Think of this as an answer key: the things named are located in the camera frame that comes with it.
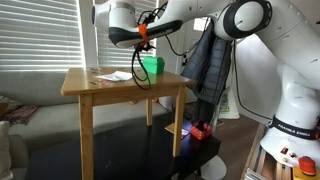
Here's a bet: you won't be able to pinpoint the green plastic container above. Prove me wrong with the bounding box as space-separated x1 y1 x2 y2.
142 56 165 74

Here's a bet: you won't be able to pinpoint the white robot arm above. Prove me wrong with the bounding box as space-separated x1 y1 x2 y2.
92 0 320 166

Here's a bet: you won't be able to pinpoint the orange card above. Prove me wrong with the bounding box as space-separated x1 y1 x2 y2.
165 122 192 140

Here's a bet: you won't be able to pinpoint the white paper sheet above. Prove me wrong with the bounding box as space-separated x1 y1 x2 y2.
98 71 132 82

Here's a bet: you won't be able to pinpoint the blue-grey puffer jacket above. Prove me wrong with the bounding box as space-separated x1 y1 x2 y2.
181 21 232 105

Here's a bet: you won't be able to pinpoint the red patterned box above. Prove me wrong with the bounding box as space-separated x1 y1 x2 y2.
190 123 212 140

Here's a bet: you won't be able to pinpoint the light wooden table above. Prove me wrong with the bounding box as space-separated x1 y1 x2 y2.
61 68 195 180

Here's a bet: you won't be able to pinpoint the black low table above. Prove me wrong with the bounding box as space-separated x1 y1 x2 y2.
25 113 220 180

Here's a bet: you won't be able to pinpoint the grey sofa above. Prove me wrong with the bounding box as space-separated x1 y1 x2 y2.
0 70 168 180

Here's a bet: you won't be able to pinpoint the white window blinds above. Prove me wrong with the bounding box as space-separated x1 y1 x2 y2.
0 0 158 73

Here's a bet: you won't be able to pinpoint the patterned cushion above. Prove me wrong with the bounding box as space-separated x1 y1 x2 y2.
0 96 38 125

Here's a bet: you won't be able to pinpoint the red emergency stop button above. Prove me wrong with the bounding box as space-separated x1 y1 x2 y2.
298 156 316 176

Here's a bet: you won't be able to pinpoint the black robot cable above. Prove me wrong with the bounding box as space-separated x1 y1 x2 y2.
130 9 188 91

